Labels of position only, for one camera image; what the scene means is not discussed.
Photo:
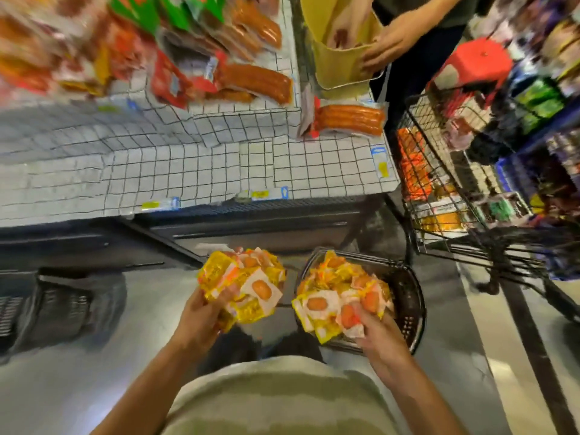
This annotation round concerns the person's left hand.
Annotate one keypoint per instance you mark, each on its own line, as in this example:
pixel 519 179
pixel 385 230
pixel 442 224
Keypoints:
pixel 201 321

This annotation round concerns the person's right hand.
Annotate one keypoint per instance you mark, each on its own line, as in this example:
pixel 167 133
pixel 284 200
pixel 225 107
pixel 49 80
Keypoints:
pixel 385 344

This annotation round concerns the black shopping basket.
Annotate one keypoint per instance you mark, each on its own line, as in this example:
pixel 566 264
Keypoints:
pixel 408 299

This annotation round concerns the stack of black baskets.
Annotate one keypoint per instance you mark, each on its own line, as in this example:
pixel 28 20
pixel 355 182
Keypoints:
pixel 54 308

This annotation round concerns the tiled white display table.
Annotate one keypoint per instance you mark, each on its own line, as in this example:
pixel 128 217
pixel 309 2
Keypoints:
pixel 181 167

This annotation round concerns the long orange sausage pack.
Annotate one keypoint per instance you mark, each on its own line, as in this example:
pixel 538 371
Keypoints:
pixel 349 117

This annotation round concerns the red label brown sausage pack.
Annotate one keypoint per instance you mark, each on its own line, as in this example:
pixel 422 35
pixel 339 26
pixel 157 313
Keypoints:
pixel 254 81

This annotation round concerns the large pile of sausage packets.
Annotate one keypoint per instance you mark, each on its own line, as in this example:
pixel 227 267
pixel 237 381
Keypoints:
pixel 54 45

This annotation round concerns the pile of sausage packets tier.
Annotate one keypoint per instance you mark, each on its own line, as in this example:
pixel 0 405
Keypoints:
pixel 172 9

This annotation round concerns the person's right forearm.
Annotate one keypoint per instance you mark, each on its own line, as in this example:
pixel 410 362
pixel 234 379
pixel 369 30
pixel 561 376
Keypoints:
pixel 421 403

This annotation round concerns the person's left forearm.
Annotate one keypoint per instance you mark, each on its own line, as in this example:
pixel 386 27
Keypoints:
pixel 145 394

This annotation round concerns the black shorts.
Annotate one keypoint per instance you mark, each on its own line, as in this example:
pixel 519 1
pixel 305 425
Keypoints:
pixel 263 344

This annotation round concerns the blue yellow price label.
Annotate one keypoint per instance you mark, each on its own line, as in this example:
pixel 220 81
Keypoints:
pixel 382 164
pixel 270 193
pixel 160 204

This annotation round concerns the blue goods rack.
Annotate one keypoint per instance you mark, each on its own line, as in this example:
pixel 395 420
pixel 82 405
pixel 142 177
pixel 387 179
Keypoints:
pixel 553 158

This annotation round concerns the red stool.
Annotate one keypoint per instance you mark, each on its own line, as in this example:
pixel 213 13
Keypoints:
pixel 471 63

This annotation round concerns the yellow bin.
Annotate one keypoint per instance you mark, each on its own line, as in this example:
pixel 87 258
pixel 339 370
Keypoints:
pixel 340 49

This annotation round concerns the store shelving with packaged goods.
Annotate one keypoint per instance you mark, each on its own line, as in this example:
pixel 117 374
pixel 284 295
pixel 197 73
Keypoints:
pixel 544 31

